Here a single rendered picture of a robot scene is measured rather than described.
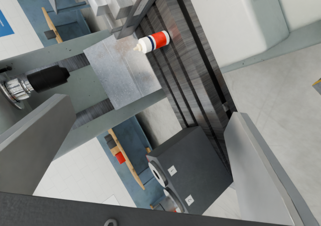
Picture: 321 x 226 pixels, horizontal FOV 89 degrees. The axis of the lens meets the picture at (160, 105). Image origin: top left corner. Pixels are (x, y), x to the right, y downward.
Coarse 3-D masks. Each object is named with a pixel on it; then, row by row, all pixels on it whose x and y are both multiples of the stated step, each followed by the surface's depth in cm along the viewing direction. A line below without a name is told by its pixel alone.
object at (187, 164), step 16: (192, 128) 57; (160, 144) 61; (176, 144) 51; (192, 144) 52; (208, 144) 54; (160, 160) 48; (176, 160) 50; (192, 160) 51; (208, 160) 53; (160, 176) 48; (176, 176) 48; (192, 176) 50; (208, 176) 52; (224, 176) 54; (176, 192) 48; (192, 192) 49; (208, 192) 51; (192, 208) 48
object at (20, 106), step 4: (0, 76) 35; (0, 80) 34; (4, 80) 36; (0, 84) 33; (0, 88) 32; (4, 88) 33; (4, 92) 33; (8, 92) 34; (4, 96) 33; (8, 96) 33; (8, 100) 33; (12, 100) 34; (12, 104) 34; (16, 104) 35; (20, 104) 37; (16, 108) 35; (20, 108) 36
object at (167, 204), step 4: (168, 196) 52; (164, 200) 51; (168, 200) 51; (172, 200) 51; (160, 204) 50; (164, 204) 50; (168, 204) 50; (172, 204) 50; (156, 208) 49; (160, 208) 49; (164, 208) 49; (168, 208) 49; (172, 208) 50; (176, 208) 51
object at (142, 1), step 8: (136, 0) 40; (144, 0) 42; (152, 0) 44; (136, 8) 44; (144, 8) 47; (104, 16) 50; (112, 16) 50; (128, 16) 46; (136, 16) 50; (112, 24) 50; (120, 24) 51; (128, 24) 53; (136, 24) 55; (112, 32) 52; (120, 32) 56; (128, 32) 60
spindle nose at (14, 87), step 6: (18, 78) 37; (6, 84) 35; (12, 84) 35; (18, 84) 35; (12, 90) 35; (18, 90) 35; (24, 90) 36; (12, 96) 35; (18, 96) 36; (24, 96) 36; (30, 96) 38
